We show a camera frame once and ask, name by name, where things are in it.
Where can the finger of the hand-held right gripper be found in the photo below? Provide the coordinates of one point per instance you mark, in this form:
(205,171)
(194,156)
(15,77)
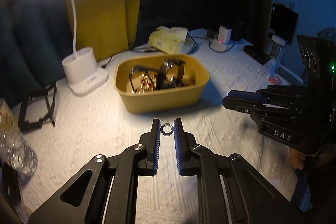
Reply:
(239,106)
(244,95)

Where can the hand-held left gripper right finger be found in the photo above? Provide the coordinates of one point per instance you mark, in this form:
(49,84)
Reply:
(177,145)

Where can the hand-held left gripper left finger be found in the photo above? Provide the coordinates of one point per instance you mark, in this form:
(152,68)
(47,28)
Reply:
(157,145)

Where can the yellow storage box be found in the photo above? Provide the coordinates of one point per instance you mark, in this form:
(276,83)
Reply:
(162,100)

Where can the person's right hand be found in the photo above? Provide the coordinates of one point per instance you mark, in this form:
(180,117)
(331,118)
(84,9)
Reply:
(298,158)

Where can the red tape roll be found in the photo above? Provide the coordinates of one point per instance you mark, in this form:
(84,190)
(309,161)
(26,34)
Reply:
(275,79)

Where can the black flat box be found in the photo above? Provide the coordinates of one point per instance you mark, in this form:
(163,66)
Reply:
(258,54)

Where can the white power strip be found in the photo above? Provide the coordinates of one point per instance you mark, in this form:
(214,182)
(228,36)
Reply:
(223,46)

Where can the clear jar with white lid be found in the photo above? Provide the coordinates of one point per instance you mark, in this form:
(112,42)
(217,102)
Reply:
(275,49)

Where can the black power adapter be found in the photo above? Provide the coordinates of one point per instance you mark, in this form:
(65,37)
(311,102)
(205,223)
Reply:
(238,32)

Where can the white charger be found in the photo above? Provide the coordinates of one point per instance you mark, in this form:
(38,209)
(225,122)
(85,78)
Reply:
(225,33)

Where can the white textured tablecloth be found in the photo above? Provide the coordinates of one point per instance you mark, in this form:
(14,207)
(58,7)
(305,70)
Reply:
(92,129)

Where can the black screen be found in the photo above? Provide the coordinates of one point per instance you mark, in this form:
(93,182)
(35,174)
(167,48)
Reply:
(284,23)

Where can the yellow tissue pack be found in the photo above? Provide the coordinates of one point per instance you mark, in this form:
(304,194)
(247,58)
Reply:
(168,40)

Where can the white desk lamp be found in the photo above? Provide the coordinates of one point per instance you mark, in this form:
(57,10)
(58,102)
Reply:
(86,66)

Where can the black folding stand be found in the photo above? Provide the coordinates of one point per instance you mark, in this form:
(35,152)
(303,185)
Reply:
(29,119)

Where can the clear plastic water bottle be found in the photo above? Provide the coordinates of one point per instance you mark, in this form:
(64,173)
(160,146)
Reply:
(15,150)

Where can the yellow curtain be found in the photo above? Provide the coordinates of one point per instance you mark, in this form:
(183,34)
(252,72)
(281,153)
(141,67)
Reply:
(105,3)

